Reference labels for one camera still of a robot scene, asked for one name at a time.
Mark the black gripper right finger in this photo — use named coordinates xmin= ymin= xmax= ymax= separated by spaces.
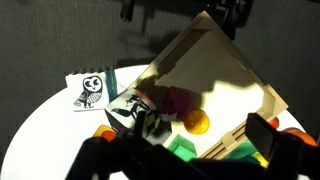
xmin=244 ymin=112 xmax=320 ymax=180

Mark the green toy block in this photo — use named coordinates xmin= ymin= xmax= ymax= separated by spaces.
xmin=166 ymin=133 xmax=199 ymax=163

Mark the white owl plush cube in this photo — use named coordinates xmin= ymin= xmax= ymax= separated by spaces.
xmin=64 ymin=67 xmax=118 ymax=113

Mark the orange toy ball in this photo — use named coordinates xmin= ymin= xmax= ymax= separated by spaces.
xmin=280 ymin=127 xmax=318 ymax=148

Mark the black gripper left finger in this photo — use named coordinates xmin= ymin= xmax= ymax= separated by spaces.
xmin=65 ymin=110 xmax=161 ymax=180

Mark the yellow toy ball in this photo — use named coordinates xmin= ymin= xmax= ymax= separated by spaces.
xmin=183 ymin=108 xmax=211 ymax=136

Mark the wooden crate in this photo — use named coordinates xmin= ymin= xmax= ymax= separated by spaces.
xmin=127 ymin=10 xmax=290 ymax=160

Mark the pale yellow toy piece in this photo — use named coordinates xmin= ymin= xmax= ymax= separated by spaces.
xmin=251 ymin=151 xmax=270 ymax=169

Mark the green plastic bowl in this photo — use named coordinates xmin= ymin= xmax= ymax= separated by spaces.
xmin=225 ymin=139 xmax=268 ymax=168

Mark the small red green ball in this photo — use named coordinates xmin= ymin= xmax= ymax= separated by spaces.
xmin=267 ymin=116 xmax=281 ymax=131

